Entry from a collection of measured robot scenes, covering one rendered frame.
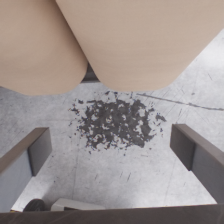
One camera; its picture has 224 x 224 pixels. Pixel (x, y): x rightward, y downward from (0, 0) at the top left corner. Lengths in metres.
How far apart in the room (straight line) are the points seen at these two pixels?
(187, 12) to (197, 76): 0.76
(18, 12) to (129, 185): 0.86
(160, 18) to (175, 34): 0.06
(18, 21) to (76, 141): 0.70
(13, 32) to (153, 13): 0.29
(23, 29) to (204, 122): 0.91
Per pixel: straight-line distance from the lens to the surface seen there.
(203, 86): 1.04
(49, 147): 0.17
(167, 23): 0.32
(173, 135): 0.16
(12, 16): 0.41
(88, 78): 0.94
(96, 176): 0.95
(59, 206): 0.91
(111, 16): 0.29
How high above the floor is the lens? 0.90
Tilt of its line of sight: 81 degrees down
